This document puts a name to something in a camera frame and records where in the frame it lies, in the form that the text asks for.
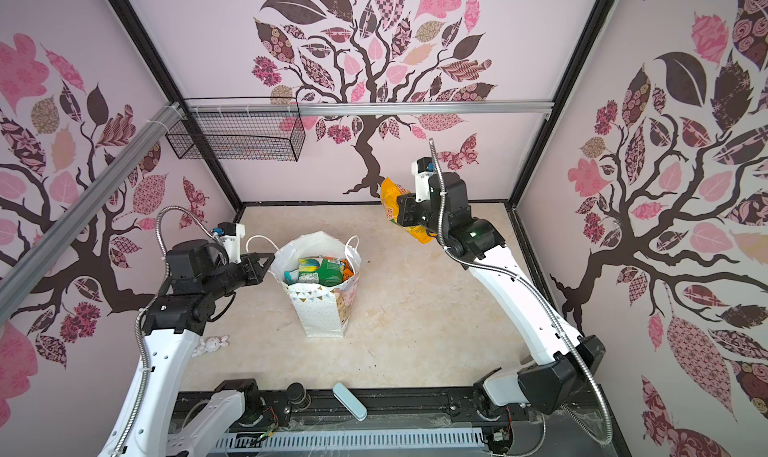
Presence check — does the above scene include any teal white snack packet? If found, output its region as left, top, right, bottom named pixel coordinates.
left=283, top=257, right=322, bottom=285

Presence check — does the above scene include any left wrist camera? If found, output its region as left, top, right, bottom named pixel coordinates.
left=213, top=222, right=245, bottom=263

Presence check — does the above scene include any light blue remote-like device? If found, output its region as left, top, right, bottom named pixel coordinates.
left=332, top=383, right=368, bottom=421

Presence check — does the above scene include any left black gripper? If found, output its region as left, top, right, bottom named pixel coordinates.
left=202, top=252, right=275, bottom=301

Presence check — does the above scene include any white paper gift bag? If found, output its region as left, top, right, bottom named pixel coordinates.
left=269, top=231, right=363, bottom=338

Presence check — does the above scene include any black wire basket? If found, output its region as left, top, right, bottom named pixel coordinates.
left=165, top=96, right=306, bottom=162

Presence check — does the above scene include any back aluminium rail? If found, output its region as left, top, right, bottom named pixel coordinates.
left=187, top=100, right=554, bottom=117

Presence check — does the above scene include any left aluminium rail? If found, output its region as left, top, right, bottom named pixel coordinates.
left=1, top=103, right=182, bottom=322

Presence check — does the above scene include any green snack packet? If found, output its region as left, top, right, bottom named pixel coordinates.
left=316, top=258, right=346, bottom=287

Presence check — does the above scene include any orange white snack packet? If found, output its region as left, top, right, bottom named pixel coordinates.
left=340, top=259, right=355, bottom=282

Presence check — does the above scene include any small white plush toy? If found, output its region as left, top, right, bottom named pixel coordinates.
left=192, top=335, right=230, bottom=358

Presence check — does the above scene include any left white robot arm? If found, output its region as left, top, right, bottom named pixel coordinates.
left=100, top=240, right=275, bottom=456

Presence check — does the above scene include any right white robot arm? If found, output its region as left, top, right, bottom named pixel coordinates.
left=396, top=159, right=605, bottom=415

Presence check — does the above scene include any left metal flex conduit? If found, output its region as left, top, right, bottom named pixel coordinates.
left=100, top=205, right=214, bottom=456

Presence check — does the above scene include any black knob on base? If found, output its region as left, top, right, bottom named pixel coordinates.
left=285, top=382, right=311, bottom=411

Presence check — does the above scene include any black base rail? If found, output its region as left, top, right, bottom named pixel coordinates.
left=110, top=383, right=631, bottom=457

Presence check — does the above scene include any aluminium rail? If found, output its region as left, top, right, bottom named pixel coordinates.
left=1, top=103, right=182, bottom=322
left=187, top=100, right=554, bottom=117

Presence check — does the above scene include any white slotted cable duct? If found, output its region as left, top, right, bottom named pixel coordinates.
left=201, top=428, right=485, bottom=456

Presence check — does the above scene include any yellow corn snack bag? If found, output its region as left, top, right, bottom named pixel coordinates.
left=380, top=178, right=433, bottom=244

